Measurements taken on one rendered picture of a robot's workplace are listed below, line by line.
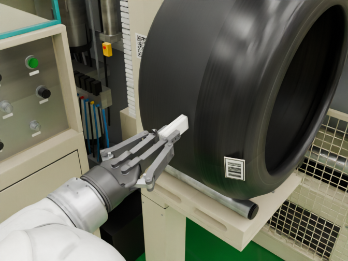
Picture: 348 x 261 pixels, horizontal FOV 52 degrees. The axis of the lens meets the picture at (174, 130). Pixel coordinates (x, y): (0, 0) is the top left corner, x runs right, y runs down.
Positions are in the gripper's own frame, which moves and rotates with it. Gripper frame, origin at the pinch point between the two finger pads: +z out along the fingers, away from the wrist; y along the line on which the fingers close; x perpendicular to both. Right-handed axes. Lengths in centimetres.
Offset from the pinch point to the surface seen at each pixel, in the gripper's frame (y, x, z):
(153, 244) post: 33, 87, 13
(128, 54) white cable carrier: 41.2, 6.5, 25.3
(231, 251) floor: 20, 129, 52
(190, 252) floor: 36, 127, 37
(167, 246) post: 26, 83, 14
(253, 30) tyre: -7.9, -16.4, 14.4
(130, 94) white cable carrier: 42, 20, 23
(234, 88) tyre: -8.5, -8.3, 7.7
